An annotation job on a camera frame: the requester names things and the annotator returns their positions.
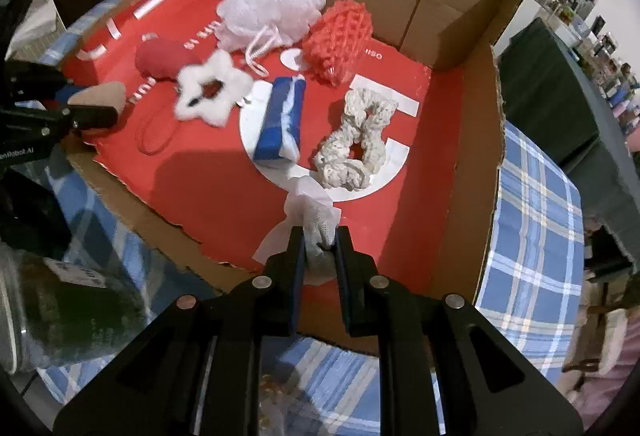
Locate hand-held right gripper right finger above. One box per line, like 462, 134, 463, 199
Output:
334, 226, 586, 436

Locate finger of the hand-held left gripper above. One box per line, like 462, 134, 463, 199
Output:
0, 103, 120, 138
0, 61, 88, 104

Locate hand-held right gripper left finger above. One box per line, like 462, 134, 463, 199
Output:
52, 226, 307, 436

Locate tan round powder puff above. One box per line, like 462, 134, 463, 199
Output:
67, 82, 127, 142

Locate white tissue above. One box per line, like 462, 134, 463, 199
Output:
251, 176, 343, 287

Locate red heart plush with cord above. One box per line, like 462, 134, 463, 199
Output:
134, 32, 203, 156

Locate cream crochet scrunchie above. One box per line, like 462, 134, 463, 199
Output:
313, 87, 398, 190

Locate cardboard box with red lining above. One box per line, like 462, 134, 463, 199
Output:
65, 0, 526, 357

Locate blue and white sponge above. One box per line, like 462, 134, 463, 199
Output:
252, 77, 307, 163

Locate large glass jar dark contents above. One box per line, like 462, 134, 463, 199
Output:
0, 241, 148, 374

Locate white mesh bath pouf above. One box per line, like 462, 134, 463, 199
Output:
216, 0, 327, 77

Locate red mesh bath pouf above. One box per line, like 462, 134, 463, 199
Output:
301, 0, 372, 86

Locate dark covered side table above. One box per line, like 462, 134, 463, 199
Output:
492, 18, 640, 262

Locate group of cosmetic bottles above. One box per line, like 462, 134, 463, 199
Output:
525, 0, 640, 117

